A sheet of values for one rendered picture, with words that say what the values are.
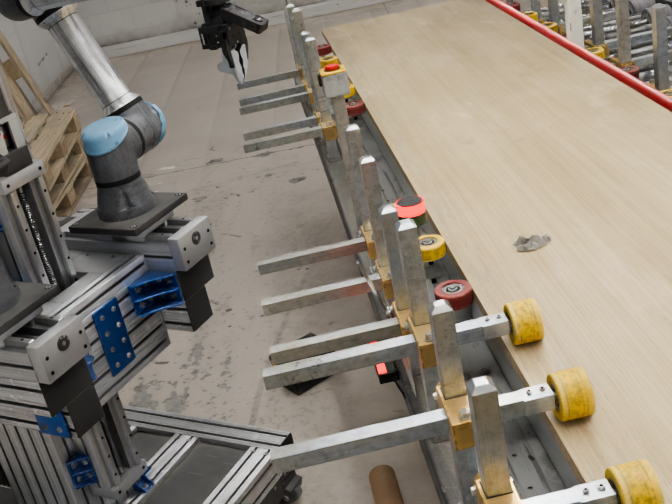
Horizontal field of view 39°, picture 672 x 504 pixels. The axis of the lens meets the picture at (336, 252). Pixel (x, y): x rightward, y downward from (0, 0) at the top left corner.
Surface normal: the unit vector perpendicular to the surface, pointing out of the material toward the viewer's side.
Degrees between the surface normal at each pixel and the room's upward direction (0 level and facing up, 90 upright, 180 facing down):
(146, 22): 90
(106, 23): 90
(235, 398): 0
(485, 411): 90
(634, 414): 0
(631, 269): 0
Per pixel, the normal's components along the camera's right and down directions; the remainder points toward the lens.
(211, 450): -0.19, -0.89
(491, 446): 0.12, 0.40
